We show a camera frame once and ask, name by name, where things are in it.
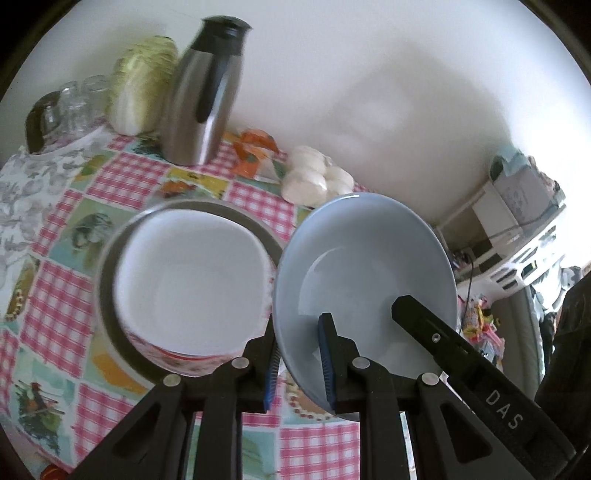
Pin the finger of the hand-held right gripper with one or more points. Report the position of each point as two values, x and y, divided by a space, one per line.
425 327

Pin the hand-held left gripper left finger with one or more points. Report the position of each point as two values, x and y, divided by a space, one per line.
271 378

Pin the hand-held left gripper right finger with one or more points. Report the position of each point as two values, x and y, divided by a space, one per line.
325 364

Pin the pale blue bowl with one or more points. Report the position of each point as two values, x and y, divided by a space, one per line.
360 249

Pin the white square bowl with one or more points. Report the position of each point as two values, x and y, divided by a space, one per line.
184 277

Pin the large stainless steel basin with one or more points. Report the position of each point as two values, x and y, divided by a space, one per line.
108 323

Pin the colorful snack packets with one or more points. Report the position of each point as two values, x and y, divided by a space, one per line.
480 323

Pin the white shelf unit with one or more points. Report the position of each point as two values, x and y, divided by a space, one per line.
508 272

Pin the dark clothing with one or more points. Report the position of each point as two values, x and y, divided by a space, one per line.
572 332

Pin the grey blue storage box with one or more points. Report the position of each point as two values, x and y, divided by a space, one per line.
526 189

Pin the bag of steamed buns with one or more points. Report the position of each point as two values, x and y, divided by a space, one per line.
304 184

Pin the orange snack packet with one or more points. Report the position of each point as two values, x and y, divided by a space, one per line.
251 157

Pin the pink checkered tablecloth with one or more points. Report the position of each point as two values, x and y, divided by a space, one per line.
60 295

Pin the stainless steel thermos jug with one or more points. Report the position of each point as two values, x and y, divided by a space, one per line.
194 101

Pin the grey floral cloth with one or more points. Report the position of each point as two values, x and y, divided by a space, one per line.
27 184

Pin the napa cabbage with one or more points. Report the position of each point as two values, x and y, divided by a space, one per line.
138 87

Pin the clear drinking glass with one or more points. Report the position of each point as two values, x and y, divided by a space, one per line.
71 106
51 120
97 99

